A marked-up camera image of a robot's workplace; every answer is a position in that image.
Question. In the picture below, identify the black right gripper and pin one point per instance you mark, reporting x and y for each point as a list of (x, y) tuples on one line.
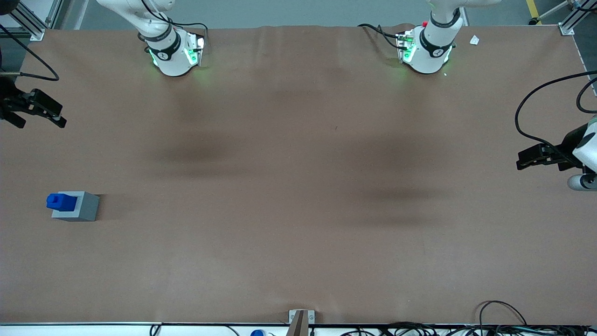
[(6, 103)]

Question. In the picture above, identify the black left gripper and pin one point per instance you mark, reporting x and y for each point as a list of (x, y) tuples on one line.
[(567, 148)]

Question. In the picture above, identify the blue plastic part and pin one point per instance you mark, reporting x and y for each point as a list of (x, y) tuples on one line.
[(58, 201)]

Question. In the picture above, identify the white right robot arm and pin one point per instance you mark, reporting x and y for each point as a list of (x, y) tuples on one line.
[(172, 56)]

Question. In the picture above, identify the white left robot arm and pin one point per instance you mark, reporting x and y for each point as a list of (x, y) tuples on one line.
[(429, 51)]

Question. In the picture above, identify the gray square base block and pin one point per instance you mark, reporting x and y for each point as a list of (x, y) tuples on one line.
[(89, 207)]

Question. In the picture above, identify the small white paper scrap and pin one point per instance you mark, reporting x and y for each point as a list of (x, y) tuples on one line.
[(474, 40)]

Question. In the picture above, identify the metal stand leg black foot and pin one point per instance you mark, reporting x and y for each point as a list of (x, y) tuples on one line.
[(534, 21)]

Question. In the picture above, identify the brown table mat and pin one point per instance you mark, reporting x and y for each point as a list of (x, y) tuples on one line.
[(298, 196)]

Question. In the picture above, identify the blue round cap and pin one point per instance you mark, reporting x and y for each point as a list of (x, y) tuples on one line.
[(257, 333)]

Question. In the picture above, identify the aluminium frame post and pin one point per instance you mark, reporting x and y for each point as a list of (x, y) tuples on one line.
[(566, 29), (37, 35)]

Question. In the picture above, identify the white table edge rail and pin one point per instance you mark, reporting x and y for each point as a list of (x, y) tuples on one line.
[(93, 330)]

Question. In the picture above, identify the grey metal edge bracket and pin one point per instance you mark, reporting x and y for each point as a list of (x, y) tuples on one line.
[(293, 316)]

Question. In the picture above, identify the brown upright post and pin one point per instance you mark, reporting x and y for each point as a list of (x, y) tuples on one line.
[(299, 326)]

